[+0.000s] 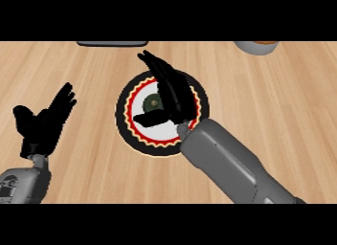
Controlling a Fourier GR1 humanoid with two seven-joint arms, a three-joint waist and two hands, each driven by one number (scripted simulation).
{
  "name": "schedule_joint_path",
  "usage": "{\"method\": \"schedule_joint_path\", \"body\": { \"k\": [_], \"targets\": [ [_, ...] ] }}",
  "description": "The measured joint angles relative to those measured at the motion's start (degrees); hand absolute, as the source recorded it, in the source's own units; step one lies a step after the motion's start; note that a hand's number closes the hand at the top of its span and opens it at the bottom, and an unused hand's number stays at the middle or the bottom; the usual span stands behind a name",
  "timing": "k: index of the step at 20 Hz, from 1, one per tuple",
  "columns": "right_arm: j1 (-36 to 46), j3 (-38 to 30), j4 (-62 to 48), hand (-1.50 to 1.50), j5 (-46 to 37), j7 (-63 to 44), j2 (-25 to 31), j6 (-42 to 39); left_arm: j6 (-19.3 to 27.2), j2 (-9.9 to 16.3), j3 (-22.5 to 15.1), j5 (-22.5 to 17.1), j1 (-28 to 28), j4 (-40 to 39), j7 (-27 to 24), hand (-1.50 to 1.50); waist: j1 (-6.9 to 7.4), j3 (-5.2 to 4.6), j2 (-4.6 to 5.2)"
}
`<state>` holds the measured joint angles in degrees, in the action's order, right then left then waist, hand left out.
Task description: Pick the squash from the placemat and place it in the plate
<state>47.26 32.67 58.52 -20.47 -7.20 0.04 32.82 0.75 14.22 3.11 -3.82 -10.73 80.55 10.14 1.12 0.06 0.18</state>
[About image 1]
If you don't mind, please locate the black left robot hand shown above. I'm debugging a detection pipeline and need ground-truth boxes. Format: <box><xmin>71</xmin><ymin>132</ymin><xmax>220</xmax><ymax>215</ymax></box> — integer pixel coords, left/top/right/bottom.
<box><xmin>12</xmin><ymin>82</ymin><xmax>79</xmax><ymax>160</ymax></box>

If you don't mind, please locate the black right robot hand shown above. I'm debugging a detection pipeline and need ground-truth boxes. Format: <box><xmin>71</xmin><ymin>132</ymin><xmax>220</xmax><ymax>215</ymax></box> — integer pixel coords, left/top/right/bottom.
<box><xmin>132</xmin><ymin>50</ymin><xmax>200</xmax><ymax>128</ymax></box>

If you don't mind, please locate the dark green squash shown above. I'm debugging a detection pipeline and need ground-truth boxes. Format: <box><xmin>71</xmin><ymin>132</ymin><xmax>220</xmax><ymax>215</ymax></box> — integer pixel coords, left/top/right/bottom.
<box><xmin>144</xmin><ymin>94</ymin><xmax>164</xmax><ymax>113</ymax></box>

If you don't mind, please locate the round black red-trimmed placemat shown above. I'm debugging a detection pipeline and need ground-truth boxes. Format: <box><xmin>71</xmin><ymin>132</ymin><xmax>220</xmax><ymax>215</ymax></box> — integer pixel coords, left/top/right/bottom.
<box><xmin>114</xmin><ymin>69</ymin><xmax>212</xmax><ymax>157</ymax></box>

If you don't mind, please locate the grey plate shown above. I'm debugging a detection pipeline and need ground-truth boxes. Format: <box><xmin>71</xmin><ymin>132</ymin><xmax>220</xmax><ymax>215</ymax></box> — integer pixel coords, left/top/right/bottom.
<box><xmin>76</xmin><ymin>40</ymin><xmax>151</xmax><ymax>48</ymax></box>

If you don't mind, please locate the grey bowl with brown contents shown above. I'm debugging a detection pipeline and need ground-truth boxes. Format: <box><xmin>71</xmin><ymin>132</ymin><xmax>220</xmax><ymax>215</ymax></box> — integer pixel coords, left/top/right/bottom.
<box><xmin>232</xmin><ymin>40</ymin><xmax>282</xmax><ymax>56</ymax></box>

